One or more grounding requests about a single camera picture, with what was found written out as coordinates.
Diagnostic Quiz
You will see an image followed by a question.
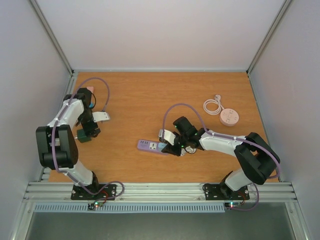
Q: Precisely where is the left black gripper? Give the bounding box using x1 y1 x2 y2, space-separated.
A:
79 109 101 138

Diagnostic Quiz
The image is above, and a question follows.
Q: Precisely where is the light blue plug adapter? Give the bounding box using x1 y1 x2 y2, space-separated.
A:
158 142 167 151

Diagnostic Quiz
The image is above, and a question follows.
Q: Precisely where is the purple power strip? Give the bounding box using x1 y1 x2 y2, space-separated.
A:
137 139 167 155

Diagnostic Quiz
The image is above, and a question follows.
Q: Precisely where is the dark green cube adapter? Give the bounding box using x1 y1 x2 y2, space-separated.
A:
76 129 92 143

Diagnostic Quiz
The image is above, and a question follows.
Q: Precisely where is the small pink plug adapter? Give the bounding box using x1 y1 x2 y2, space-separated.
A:
86 86 95 94

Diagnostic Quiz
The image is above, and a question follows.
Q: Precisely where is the white socket cord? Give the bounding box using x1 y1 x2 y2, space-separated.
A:
202 93 226 116

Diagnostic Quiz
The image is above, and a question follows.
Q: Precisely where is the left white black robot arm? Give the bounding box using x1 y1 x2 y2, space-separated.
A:
35 88 101 199

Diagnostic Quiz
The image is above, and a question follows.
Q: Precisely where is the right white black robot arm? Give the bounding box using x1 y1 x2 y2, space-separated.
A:
158 116 281 200

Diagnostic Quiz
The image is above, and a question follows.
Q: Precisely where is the right green circuit board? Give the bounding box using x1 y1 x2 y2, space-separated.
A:
224 201 245 209

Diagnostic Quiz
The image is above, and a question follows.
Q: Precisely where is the green circuit board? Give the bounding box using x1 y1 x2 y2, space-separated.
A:
87 201 104 211
224 201 245 209

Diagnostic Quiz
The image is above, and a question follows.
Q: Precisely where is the left green circuit board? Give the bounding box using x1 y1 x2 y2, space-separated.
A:
87 201 104 211

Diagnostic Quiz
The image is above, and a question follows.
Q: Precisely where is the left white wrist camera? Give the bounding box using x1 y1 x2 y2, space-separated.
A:
92 111 111 123

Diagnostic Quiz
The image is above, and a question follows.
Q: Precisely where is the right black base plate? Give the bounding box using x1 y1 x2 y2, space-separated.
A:
202 183 250 201

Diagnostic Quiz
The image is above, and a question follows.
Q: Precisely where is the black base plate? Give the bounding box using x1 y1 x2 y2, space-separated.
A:
202 183 250 201
70 184 117 201

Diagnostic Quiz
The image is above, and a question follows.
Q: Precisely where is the grey slotted cable duct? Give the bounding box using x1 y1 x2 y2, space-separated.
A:
34 203 225 214

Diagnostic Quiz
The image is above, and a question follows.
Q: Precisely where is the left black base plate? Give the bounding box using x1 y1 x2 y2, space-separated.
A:
70 184 117 201

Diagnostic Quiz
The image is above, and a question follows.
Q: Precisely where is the aluminium front rail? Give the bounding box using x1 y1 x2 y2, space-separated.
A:
22 182 298 204

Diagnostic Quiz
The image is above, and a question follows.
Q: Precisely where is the left aluminium frame post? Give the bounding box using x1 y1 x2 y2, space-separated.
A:
28 0 74 76

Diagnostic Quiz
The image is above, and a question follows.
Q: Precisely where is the aluminium frame post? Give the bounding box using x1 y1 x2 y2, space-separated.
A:
246 0 294 77
28 0 74 76

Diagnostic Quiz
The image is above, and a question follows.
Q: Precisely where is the right aluminium frame post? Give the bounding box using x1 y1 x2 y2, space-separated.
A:
246 0 294 77

